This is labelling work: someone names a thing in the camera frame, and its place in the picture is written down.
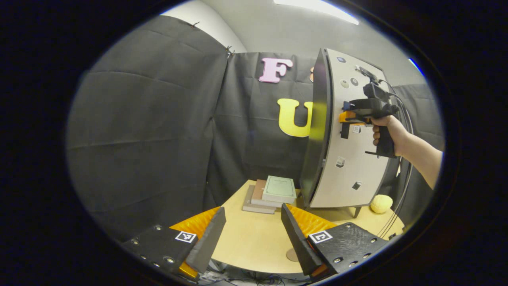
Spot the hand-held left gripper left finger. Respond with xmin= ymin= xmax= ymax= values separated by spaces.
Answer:
xmin=121 ymin=207 xmax=227 ymax=280

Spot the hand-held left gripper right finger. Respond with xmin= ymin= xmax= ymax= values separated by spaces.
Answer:
xmin=281 ymin=203 xmax=391 ymax=280

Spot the black cabinet door handle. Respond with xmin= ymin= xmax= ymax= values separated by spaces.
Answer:
xmin=340 ymin=101 xmax=352 ymax=139

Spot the grey cabinet door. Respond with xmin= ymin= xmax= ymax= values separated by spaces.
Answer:
xmin=310 ymin=48 xmax=392 ymax=208

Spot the dark grey cabinet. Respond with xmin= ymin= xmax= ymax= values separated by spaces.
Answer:
xmin=300 ymin=48 xmax=401 ymax=218

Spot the grey book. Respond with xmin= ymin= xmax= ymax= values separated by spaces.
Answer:
xmin=242 ymin=185 xmax=276 ymax=215

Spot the green book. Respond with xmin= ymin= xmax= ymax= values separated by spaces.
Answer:
xmin=262 ymin=176 xmax=297 ymax=204

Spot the yellow fuzzy ball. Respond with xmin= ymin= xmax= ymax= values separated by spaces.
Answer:
xmin=370 ymin=194 xmax=393 ymax=214

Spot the black backdrop cloth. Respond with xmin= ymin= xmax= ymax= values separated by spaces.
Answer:
xmin=65 ymin=15 xmax=445 ymax=243

